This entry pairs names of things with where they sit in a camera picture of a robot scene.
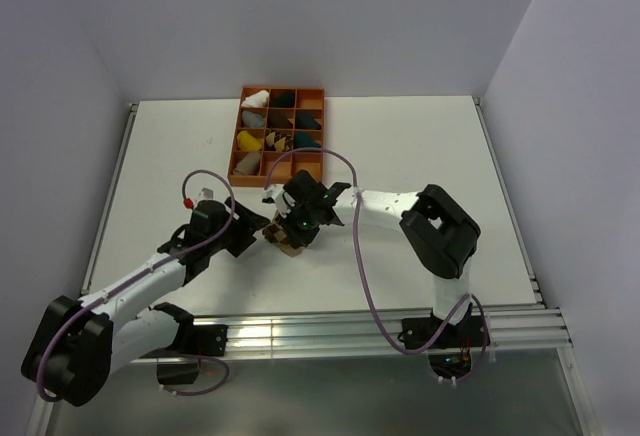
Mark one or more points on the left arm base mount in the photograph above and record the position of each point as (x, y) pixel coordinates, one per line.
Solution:
(202, 343)

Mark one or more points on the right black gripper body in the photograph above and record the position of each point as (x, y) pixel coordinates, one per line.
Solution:
(301, 223)

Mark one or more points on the brown argyle sock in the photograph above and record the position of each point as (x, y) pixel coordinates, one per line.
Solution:
(275, 235)

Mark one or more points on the teal rolled sock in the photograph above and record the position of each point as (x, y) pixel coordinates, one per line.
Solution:
(304, 141)
(308, 120)

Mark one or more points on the teal rolled sock upper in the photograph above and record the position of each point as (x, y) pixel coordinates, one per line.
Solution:
(308, 120)

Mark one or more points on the white rolled sock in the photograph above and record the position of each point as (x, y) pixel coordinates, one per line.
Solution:
(258, 99)

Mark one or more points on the dark green rolled sock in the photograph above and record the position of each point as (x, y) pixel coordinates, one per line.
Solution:
(282, 98)

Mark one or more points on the tan sock with maroon cuff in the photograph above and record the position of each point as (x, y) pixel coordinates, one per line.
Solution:
(248, 165)

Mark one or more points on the teal rolled sock lower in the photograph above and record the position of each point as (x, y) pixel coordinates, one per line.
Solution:
(304, 141)

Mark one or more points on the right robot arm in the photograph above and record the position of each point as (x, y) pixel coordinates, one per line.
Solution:
(443, 236)

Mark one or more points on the yellow rolled sock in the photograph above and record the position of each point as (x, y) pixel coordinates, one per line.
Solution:
(249, 141)

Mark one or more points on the argyle rolled sock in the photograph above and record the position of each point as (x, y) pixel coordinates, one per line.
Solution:
(278, 141)

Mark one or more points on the orange wooden compartment tray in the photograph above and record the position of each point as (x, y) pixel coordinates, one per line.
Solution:
(278, 167)

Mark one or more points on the aluminium table frame rail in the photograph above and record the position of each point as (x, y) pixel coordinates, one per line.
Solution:
(354, 334)

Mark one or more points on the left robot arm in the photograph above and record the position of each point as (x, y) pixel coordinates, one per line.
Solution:
(79, 343)

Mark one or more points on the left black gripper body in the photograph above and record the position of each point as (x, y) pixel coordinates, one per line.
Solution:
(238, 233)

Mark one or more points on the dark brown rolled sock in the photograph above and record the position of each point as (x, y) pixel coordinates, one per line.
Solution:
(279, 120)

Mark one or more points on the grey rolled sock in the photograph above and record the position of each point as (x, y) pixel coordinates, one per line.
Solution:
(251, 119)

